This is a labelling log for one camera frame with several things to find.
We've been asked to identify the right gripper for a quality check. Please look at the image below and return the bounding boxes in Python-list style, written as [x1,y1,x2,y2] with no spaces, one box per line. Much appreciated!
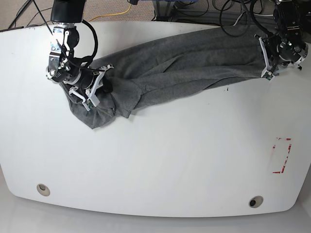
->
[70,71,113,93]

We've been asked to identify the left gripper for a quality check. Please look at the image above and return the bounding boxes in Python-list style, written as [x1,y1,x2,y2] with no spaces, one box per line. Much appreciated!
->
[266,40,284,65]

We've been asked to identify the grey t-shirt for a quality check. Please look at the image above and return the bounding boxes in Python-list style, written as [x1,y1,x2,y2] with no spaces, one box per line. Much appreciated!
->
[67,25,264,129]

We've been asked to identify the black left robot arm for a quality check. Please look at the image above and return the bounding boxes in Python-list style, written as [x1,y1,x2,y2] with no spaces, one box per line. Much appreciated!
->
[269,0,311,65]

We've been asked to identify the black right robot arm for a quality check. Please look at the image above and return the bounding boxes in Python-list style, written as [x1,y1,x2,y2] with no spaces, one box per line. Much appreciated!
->
[47,0,113,96]

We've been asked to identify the red tape rectangle marking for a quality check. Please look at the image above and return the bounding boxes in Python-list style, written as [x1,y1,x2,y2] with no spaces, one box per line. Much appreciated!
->
[269,137,293,174]

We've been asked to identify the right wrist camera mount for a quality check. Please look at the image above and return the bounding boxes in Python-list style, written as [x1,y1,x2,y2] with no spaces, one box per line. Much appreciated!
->
[67,64,114,112]

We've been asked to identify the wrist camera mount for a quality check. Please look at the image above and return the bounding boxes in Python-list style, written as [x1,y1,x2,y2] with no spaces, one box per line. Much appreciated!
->
[254,34,309,81]
[67,64,114,112]

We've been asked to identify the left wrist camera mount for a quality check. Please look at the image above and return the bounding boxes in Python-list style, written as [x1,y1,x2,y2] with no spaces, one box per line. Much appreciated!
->
[254,34,309,81]

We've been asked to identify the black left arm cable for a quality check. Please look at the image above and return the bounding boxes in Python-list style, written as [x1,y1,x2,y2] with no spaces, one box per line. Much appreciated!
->
[219,0,280,39]

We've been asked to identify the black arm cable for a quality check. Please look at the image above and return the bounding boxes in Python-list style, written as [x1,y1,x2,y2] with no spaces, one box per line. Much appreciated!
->
[219,0,280,39]
[74,19,100,67]

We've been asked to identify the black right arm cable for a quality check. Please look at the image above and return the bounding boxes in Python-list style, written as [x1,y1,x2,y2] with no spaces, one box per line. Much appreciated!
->
[74,19,100,67]

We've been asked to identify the yellow cable on floor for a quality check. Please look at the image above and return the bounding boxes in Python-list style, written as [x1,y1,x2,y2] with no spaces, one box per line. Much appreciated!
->
[90,2,133,22]

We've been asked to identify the left table cable grommet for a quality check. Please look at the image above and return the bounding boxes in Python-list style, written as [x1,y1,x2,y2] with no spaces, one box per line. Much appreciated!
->
[36,184,51,197]

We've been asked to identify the table cable grommet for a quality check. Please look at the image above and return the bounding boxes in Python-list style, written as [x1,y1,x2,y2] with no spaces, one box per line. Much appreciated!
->
[36,184,51,197]
[249,196,263,208]

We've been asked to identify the right table cable grommet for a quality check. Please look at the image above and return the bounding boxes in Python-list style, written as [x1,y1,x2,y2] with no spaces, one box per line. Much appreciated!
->
[249,196,263,208]

